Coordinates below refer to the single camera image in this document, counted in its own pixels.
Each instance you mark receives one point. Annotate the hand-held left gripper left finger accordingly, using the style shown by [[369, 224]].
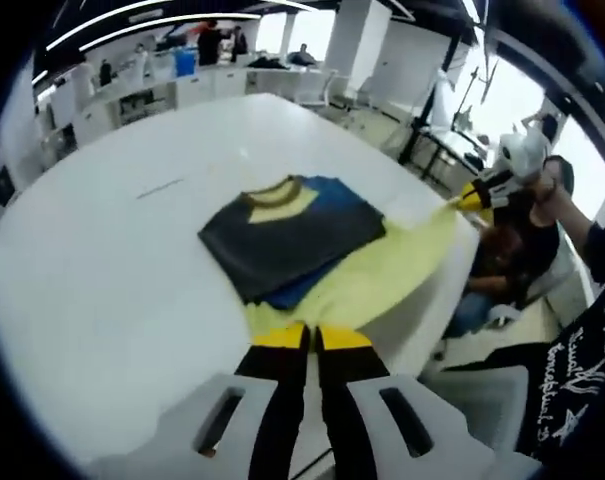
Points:
[[277, 400]]

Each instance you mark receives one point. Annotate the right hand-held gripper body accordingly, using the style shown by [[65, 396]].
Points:
[[527, 150]]

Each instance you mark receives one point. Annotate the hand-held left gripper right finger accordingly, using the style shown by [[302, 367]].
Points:
[[352, 400]]

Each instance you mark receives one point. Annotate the yellow blue black garment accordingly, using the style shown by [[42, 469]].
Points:
[[292, 240]]

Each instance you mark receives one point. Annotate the person's right hand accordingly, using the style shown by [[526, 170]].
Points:
[[543, 186]]

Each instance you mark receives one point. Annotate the black tripod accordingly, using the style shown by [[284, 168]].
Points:
[[474, 90]]

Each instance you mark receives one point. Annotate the white covered stand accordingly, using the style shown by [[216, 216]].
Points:
[[441, 102]]

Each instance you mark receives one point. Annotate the white square pillar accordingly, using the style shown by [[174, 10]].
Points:
[[359, 45], [17, 125]]

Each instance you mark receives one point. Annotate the operator in black shirt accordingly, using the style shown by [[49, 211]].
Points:
[[587, 360]]

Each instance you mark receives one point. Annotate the black cloth pile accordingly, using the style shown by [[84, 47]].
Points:
[[267, 62]]

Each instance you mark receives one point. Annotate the long white cabinet counter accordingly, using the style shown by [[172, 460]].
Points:
[[182, 95]]

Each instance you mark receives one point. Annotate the blue plastic bin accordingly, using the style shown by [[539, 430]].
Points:
[[186, 64]]

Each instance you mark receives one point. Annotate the ceiling light strip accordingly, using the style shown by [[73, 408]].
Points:
[[182, 20], [107, 16]]

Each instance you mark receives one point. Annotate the black trapezoid container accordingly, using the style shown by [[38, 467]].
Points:
[[2, 186]]

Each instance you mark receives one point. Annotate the ceiling air vent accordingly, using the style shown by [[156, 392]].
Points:
[[146, 17]]

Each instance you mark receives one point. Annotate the black frame table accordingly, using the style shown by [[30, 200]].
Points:
[[432, 150]]

